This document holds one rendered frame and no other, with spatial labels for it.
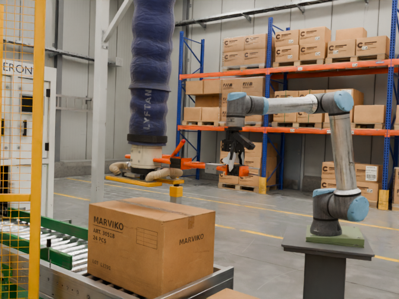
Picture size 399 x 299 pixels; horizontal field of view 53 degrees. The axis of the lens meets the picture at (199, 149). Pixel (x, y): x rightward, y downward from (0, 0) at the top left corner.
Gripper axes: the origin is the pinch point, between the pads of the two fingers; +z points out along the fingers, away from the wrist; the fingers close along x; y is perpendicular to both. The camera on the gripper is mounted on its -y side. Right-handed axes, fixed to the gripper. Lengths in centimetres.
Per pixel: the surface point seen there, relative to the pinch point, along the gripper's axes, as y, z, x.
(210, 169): 12.9, 0.9, 3.7
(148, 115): 52, -25, 9
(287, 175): 357, 81, -826
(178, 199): 75, 29, -47
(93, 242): 79, 47, 21
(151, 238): 32, 36, 23
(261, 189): 358, 107, -689
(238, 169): -3.2, -0.2, 3.4
